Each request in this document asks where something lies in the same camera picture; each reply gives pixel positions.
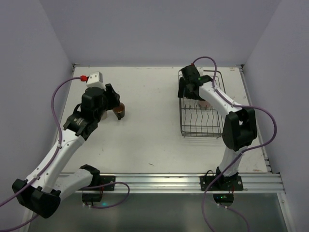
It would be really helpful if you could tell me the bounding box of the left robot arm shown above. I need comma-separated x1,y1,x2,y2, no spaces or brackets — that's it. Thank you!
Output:
12,84,120,218

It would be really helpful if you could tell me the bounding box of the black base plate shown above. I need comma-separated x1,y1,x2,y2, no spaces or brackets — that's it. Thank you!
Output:
82,175,116,191
199,170,244,191

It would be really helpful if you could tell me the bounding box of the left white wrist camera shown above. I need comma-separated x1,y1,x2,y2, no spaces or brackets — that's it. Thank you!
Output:
86,72,105,89

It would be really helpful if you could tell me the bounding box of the dark brown mug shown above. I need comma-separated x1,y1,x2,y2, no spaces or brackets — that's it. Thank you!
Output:
113,102,125,120

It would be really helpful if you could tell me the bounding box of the beige cup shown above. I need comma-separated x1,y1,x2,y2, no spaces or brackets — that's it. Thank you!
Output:
101,111,108,120

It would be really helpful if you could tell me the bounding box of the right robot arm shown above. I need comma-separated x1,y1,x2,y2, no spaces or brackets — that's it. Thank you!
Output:
178,64,257,190

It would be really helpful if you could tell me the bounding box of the aluminium mounting rail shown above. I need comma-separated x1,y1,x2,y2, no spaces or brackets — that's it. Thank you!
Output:
57,173,285,194

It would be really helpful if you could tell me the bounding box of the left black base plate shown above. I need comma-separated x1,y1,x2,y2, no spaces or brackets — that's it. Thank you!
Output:
82,175,116,191

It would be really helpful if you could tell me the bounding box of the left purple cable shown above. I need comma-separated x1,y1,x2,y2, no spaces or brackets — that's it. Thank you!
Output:
0,75,131,232

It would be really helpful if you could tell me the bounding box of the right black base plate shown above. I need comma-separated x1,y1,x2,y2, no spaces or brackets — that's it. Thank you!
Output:
199,170,244,191

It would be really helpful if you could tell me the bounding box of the pink cup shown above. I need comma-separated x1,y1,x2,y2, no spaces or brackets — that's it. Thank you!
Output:
198,101,212,109

